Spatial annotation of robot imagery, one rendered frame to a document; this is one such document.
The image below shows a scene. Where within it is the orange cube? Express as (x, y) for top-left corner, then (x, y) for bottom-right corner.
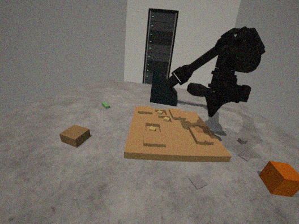
(259, 161), (299, 197)

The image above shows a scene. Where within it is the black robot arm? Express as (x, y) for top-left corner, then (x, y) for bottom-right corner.
(164, 26), (265, 103)

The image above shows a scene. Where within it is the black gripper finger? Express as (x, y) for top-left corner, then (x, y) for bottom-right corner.
(205, 96), (219, 117)
(211, 96), (228, 118)

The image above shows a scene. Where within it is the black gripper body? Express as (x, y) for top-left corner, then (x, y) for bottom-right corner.
(187, 68), (237, 99)

